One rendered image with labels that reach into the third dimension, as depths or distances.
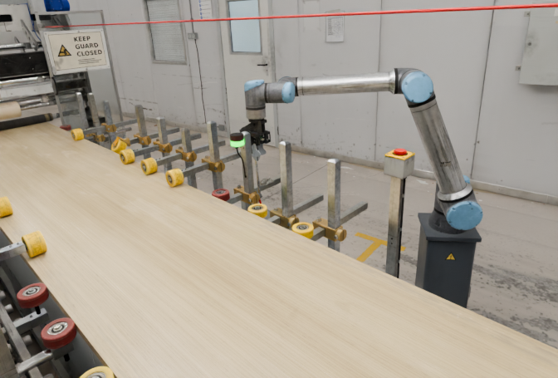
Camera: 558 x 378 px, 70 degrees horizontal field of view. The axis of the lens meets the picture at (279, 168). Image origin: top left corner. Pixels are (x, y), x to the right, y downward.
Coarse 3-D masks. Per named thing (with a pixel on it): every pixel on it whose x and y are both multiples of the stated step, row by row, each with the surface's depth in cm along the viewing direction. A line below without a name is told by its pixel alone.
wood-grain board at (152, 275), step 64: (0, 192) 196; (64, 192) 193; (128, 192) 189; (192, 192) 186; (64, 256) 139; (128, 256) 138; (192, 256) 136; (256, 256) 134; (320, 256) 132; (128, 320) 108; (192, 320) 107; (256, 320) 106; (320, 320) 105; (384, 320) 104; (448, 320) 103
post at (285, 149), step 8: (280, 144) 163; (288, 144) 162; (280, 152) 164; (288, 152) 164; (280, 160) 166; (288, 160) 165; (280, 168) 167; (288, 168) 166; (288, 176) 167; (288, 184) 168; (288, 192) 169; (288, 200) 170; (288, 208) 172; (288, 216) 173
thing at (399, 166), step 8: (392, 152) 128; (408, 152) 128; (384, 160) 128; (392, 160) 126; (400, 160) 124; (408, 160) 125; (384, 168) 129; (392, 168) 127; (400, 168) 125; (408, 168) 126; (392, 176) 128; (400, 176) 125
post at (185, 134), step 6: (186, 132) 215; (186, 138) 216; (186, 144) 216; (186, 150) 218; (192, 150) 220; (186, 162) 221; (192, 162) 222; (192, 174) 224; (192, 180) 225; (192, 186) 225
